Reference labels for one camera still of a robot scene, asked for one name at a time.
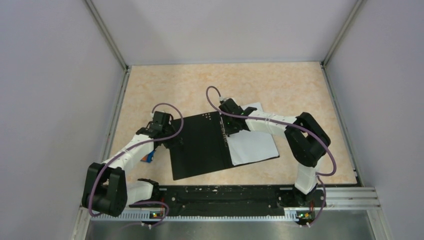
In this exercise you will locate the aluminium frame rail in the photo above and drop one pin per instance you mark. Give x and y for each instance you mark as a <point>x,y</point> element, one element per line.
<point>336,198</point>

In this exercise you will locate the teal folder black inside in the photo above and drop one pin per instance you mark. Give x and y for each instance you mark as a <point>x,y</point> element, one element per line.
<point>205,148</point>

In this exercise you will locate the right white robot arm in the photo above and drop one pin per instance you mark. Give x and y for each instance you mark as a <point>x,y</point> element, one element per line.
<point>307,140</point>

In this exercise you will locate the blue orange toy car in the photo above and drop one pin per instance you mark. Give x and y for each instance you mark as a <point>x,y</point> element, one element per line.
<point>149,157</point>

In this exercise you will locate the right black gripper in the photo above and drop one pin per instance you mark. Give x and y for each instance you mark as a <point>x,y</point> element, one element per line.
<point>229,130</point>

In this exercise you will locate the single printed paper sheet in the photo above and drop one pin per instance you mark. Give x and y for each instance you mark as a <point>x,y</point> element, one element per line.
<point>247,147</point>

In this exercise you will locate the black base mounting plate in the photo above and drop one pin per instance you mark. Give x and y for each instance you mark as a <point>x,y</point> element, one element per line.
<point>234,200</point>

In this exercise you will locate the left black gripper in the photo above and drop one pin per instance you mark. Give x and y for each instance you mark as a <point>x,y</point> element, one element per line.
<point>175,142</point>

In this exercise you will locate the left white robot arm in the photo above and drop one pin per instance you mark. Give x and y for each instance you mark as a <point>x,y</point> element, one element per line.
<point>106,190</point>

